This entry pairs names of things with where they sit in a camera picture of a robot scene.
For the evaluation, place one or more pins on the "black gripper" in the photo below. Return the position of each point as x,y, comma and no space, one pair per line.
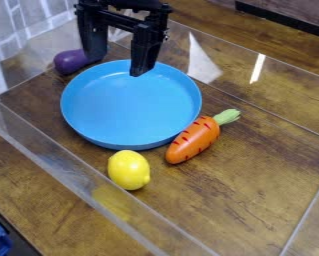
142,16

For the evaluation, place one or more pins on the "orange toy carrot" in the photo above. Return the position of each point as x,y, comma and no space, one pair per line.
198,136

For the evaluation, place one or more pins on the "purple toy eggplant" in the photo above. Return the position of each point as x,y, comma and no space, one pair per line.
70,61

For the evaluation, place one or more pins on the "blue round plate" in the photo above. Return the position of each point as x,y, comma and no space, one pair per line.
123,112

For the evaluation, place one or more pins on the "yellow toy lemon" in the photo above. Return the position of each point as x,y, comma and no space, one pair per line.
128,170

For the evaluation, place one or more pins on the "clear acrylic enclosure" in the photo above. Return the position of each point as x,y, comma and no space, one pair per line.
245,200

